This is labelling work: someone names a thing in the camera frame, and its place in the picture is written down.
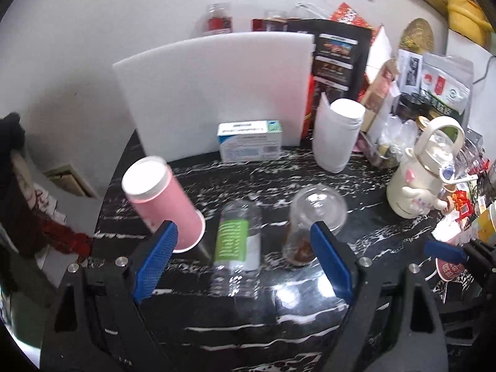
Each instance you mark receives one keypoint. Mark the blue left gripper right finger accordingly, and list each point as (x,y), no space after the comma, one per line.
(336,260)

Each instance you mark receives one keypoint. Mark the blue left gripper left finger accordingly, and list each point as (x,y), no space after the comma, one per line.
(150,259)

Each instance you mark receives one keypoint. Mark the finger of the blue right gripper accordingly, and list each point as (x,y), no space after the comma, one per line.
(446,252)

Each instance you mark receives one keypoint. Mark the brown label clear plastic jar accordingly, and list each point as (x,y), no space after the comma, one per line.
(310,205)

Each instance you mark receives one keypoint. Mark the red white paper cup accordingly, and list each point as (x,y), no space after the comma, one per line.
(447,271)

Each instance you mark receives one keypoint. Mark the pink paper cup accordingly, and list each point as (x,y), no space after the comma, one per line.
(157,196)

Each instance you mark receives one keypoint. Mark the cream cartoon kettle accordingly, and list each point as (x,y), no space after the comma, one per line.
(426,169)

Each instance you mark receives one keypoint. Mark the green label clear plastic jar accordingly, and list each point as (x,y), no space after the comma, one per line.
(237,260)

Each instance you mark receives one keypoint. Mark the red plaid cloth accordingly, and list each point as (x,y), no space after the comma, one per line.
(64,239)

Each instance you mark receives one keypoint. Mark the clear acrylic organizer tray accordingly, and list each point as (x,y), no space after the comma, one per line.
(378,156)

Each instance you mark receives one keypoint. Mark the white toilet paper roll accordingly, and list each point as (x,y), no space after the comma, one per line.
(336,130)

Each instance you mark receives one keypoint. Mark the white blue medicine box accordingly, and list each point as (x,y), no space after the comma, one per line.
(249,141)

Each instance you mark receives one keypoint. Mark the white foam board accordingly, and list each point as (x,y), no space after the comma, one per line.
(179,94)

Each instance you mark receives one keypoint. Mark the silver green tea bag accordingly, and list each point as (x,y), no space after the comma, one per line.
(446,82)

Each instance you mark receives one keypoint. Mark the black printed snack bag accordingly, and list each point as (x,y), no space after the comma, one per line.
(338,65)

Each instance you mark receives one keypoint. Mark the gold woven round plate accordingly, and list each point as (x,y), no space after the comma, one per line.
(417,37)

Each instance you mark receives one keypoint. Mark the yellow bag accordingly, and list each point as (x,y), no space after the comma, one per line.
(467,19)

